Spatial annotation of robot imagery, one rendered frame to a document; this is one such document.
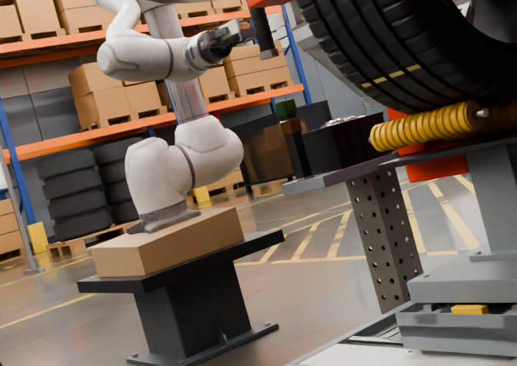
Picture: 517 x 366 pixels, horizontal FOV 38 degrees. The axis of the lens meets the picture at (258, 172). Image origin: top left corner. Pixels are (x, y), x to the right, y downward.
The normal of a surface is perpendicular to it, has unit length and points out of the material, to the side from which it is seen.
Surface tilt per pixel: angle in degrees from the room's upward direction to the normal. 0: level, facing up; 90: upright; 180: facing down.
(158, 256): 90
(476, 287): 90
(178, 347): 90
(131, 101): 90
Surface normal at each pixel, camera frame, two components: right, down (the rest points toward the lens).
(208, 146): 0.40, -0.11
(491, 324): -0.77, 0.23
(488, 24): -0.73, -0.54
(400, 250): 0.58, -0.14
